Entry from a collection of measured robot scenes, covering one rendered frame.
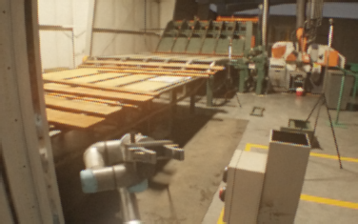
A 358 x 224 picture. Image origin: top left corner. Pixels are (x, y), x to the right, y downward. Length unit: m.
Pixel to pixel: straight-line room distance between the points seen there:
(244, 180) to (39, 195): 0.75
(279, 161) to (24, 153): 0.79
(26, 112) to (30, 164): 0.19
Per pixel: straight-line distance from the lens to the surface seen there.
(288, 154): 0.38
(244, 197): 0.42
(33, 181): 0.97
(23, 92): 0.85
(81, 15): 10.34
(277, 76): 8.68
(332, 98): 7.04
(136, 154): 0.63
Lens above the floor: 1.44
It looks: 15 degrees down
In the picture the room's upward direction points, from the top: 1 degrees clockwise
